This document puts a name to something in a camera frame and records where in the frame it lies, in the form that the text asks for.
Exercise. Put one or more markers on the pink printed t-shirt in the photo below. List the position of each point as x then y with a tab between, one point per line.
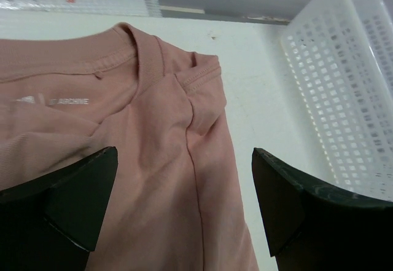
176	201

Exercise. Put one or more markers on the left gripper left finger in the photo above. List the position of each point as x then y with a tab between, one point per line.
53	222

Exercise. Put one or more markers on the white plastic mesh basket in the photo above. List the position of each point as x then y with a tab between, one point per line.
340	53

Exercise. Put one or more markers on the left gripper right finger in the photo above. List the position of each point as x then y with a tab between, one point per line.
313	225

